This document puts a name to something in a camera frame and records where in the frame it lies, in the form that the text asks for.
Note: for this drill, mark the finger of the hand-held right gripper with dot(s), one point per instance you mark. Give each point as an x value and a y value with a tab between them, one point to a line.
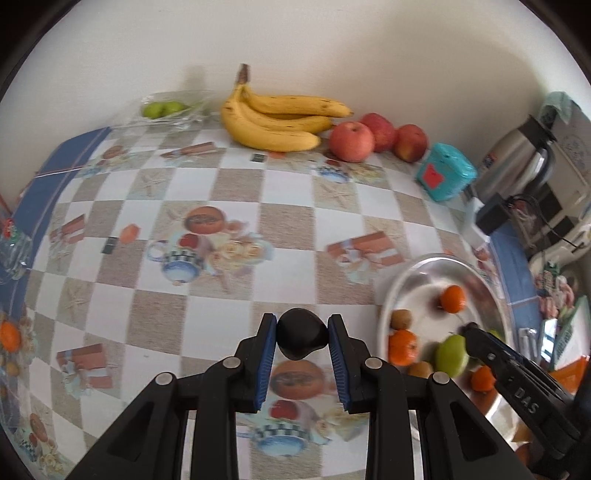
521	392
531	365

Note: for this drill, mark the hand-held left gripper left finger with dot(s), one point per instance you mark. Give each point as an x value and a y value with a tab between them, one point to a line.
264	364

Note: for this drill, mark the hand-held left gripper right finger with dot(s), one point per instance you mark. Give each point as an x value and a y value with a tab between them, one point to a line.
340	364

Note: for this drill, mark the orange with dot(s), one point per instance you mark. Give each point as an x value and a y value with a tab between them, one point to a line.
482	379
452	298
9	336
402	347

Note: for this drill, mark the dark plum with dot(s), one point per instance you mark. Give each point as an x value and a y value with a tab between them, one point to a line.
300	334

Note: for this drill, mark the brown kiwi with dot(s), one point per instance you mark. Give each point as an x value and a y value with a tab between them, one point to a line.
400	319
420	370

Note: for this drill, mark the round metal plate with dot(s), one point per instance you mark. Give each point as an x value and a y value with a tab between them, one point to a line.
425	281

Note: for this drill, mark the silver metal object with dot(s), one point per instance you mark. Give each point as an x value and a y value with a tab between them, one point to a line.
526	342

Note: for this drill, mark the green booklet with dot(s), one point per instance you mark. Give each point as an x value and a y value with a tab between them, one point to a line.
572	332

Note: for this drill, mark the printed packet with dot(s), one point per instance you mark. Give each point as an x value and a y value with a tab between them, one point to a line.
556	293

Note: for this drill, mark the black power adapter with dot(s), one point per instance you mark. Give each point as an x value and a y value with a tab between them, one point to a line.
495	216

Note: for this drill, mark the steel thermos jug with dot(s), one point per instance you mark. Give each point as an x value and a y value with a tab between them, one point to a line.
512	161

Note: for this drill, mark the teal box with red label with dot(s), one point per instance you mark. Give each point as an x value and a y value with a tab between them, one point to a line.
448	173

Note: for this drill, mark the red apple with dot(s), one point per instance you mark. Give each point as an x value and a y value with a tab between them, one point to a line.
382	128
411	143
352	141

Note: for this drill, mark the yellow banana bunch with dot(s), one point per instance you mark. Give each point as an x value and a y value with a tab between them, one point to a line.
268	131

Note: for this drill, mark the small brown fruit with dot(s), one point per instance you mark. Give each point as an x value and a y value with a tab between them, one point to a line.
11	368

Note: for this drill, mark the clear plastic box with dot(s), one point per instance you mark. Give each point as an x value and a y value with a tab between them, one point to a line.
9	392

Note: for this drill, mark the clear plastic tray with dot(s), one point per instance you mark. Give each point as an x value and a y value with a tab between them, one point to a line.
184	117

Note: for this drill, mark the small green fruit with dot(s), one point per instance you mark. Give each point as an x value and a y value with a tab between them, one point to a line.
174	107
153	110

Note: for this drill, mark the clear glass mug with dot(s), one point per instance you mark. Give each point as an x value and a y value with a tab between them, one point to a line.
13	254

